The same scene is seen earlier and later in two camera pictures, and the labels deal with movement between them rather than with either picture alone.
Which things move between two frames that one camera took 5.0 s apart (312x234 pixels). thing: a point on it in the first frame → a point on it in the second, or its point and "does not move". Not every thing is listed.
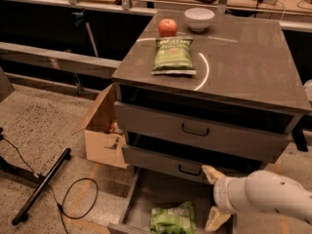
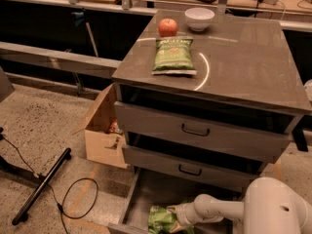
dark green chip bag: [174, 56] does not move
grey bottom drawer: [150, 189] does not move
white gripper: [221, 193] → [187, 214]
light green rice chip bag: [177, 220] does not move
